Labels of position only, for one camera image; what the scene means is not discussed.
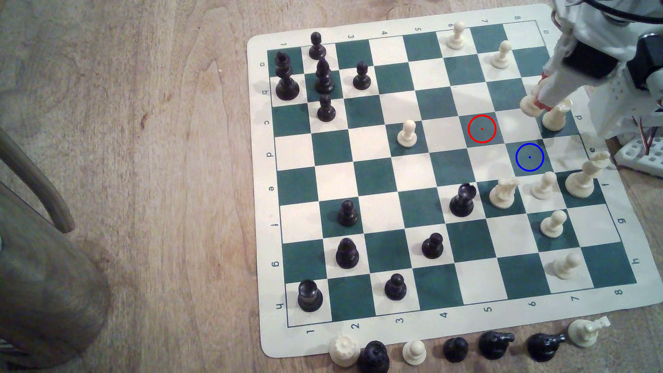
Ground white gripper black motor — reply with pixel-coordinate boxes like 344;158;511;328
532;30;641;111

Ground white chess pawn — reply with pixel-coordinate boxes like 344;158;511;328
530;171;558;201
445;21;467;51
402;339;427;366
397;119;419;149
540;209;568;239
490;40;513;70
519;92;545;118
552;252;583;281

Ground white chess bishop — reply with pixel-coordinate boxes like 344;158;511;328
542;98;574;132

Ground white chess knight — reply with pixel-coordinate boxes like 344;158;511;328
488;176;521;210
567;316;611;348

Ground green white chess mat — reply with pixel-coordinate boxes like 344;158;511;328
247;3;657;359

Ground black chess knight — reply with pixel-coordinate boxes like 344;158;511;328
449;182;478;218
478;330;516;361
526;333;567;363

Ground black chess pawn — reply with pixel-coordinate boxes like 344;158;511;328
421;232;445;260
309;31;327;60
352;61;372;91
337;199;359;228
316;93;337;123
384;273;408;302
335;237;360;269
442;336;470;364

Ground black chess bishop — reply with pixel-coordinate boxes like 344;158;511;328
314;56;336;95

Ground black chess king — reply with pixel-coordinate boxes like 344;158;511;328
275;50;300;102

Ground black chess rook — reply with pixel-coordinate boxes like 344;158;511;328
297;279;324;313

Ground white chess rook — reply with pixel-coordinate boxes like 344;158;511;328
329;335;361;368

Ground white breadboard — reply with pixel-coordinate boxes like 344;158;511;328
615;137;663;179

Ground brown wooden chair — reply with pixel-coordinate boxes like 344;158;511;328
0;126;113;370

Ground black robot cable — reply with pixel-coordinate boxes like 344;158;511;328
584;0;663;26

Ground red black jumper wires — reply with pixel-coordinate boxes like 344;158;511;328
633;115;660;157

